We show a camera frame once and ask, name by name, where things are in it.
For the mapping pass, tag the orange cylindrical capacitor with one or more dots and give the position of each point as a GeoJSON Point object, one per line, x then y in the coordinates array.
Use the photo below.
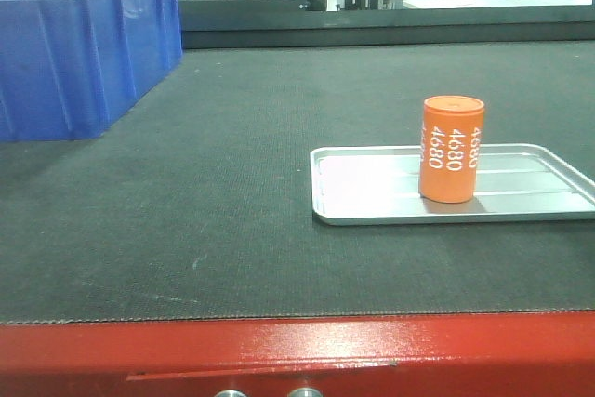
{"type": "Point", "coordinates": [451, 136]}

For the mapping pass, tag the blue plastic crate on conveyor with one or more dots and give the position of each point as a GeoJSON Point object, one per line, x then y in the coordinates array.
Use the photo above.
{"type": "Point", "coordinates": [72, 68]}

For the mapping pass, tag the silver metal tray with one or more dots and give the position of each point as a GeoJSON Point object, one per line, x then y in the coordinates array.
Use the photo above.
{"type": "Point", "coordinates": [383, 185]}

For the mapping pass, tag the black conveyor side rail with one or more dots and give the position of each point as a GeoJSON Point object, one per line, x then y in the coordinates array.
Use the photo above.
{"type": "Point", "coordinates": [281, 23]}

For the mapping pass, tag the red conveyor frame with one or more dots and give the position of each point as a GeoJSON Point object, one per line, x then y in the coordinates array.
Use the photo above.
{"type": "Point", "coordinates": [490, 354]}

